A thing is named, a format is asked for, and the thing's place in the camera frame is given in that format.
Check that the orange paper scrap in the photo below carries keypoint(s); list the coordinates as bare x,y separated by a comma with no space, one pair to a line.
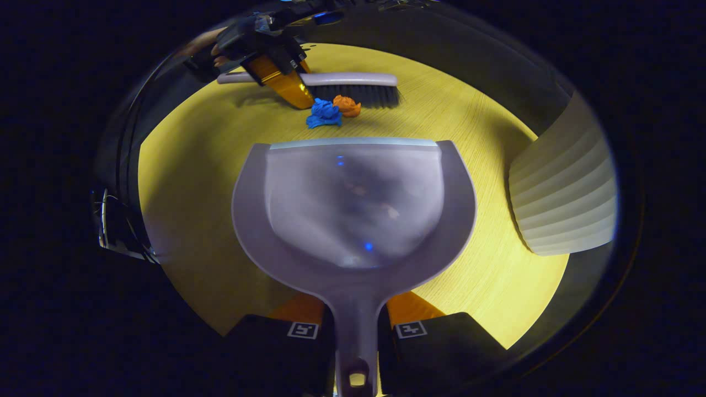
347,106

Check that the white ribbed cup garbage bin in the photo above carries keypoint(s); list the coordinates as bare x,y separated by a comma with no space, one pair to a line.
568,182

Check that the dark metal frame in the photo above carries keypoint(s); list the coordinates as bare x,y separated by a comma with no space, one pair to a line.
118,231

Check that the small grey dustpan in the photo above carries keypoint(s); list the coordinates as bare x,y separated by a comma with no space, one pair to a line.
353,209

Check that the small grey broom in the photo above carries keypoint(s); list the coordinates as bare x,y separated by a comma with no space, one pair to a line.
353,82

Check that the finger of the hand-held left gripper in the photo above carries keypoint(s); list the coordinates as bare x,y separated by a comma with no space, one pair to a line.
284,88

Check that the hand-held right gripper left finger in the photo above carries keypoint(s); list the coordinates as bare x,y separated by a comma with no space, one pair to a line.
276,353

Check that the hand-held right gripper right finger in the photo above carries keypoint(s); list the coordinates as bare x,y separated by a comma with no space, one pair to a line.
436,353

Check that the blue paper scrap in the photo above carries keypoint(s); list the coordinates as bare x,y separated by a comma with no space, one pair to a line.
324,113

